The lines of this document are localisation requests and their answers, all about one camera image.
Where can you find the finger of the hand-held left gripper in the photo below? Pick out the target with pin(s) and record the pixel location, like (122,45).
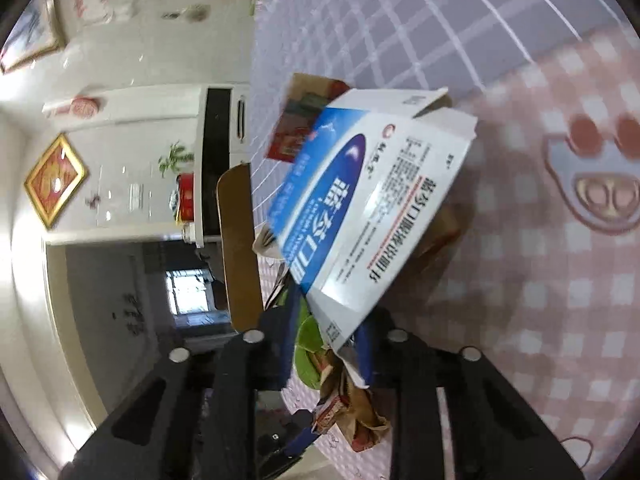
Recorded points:
(300,432)

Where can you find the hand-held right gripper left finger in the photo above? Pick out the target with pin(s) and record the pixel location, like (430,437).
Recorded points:
(287,345)

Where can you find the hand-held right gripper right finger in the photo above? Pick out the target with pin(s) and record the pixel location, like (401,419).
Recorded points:
(362,355)

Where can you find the blue white medicine box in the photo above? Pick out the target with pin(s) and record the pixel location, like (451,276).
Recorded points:
(360,200)

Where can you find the green crumpled wrapper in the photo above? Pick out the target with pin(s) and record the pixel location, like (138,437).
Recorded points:
(305,355)

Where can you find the brown crumpled paper wrapper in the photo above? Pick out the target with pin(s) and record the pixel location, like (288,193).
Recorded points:
(360,410)

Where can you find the white crumpled paper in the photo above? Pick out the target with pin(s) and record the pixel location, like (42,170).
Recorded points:
(265,245)

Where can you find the brown wooden chair back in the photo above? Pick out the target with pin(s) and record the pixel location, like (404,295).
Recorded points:
(240,240)

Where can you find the pink grey checked tablecloth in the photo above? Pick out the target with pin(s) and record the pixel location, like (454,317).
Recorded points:
(525,310)

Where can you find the red gift box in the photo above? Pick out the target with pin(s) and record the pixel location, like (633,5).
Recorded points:
(186,197)

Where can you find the red cardboard box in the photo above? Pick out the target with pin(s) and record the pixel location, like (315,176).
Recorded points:
(295,130)

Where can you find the small green plant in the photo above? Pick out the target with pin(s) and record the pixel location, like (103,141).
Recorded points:
(175,157)

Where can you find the white cabinet with black panel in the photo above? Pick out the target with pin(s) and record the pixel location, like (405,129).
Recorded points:
(150,120)

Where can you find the red diamond framed decoration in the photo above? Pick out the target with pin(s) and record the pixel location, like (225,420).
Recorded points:
(55,180)

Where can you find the red round ornament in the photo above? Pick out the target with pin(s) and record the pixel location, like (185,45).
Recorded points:
(85,107)

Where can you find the wooden framed picture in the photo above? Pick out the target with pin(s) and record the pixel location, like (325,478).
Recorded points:
(30,35)

